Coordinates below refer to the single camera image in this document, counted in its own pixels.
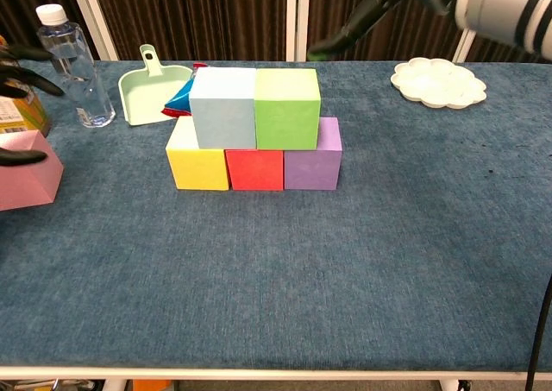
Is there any blue table cloth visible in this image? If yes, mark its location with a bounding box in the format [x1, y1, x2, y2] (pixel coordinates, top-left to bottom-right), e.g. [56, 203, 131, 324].
[0, 58, 552, 373]

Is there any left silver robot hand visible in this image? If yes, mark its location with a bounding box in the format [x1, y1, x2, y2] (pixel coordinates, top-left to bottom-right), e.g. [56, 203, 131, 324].
[0, 44, 66, 167]

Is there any amber tea bottle yellow label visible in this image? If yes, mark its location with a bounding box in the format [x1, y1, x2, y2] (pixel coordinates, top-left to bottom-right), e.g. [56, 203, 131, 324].
[0, 35, 52, 138]

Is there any green cube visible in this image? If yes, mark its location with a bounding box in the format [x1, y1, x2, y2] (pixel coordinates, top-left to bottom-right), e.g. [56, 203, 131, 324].
[254, 67, 323, 151]

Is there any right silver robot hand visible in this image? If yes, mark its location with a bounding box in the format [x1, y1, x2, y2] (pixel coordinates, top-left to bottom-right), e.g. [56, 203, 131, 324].
[292, 0, 458, 62]

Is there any yellow cube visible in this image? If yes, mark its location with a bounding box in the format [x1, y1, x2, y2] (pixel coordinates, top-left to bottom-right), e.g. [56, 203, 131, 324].
[165, 117, 230, 191]

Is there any mint green dustpan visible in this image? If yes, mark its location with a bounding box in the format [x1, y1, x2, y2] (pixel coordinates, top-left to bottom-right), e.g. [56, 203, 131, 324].
[118, 43, 193, 127]

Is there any light blue cube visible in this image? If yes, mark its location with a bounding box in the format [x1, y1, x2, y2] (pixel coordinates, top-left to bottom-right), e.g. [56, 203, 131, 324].
[188, 66, 259, 151]

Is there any orange-red cube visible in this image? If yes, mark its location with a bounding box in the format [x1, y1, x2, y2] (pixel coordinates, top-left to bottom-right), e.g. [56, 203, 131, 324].
[223, 148, 285, 192]

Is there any blue snack bag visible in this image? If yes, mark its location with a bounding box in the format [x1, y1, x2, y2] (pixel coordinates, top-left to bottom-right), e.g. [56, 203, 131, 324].
[161, 62, 204, 119]

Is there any purple cube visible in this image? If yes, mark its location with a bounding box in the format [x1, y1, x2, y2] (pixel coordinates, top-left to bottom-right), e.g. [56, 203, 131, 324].
[283, 117, 344, 192]

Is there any clear plastic water bottle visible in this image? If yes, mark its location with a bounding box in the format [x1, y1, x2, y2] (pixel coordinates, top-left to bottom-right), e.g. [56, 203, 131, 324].
[35, 3, 116, 129]

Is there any pink cube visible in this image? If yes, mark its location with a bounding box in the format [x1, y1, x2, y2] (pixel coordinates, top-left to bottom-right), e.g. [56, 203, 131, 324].
[0, 129, 65, 212]

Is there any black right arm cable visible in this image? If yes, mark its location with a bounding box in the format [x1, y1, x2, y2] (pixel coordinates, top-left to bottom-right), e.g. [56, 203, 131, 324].
[524, 272, 552, 391]

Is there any white flower-shaped paint palette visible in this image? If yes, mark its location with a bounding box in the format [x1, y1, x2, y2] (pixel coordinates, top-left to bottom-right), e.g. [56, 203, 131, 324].
[390, 57, 488, 110]

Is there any white table frame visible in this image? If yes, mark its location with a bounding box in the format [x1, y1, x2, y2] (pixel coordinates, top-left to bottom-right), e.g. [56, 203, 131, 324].
[0, 366, 552, 391]

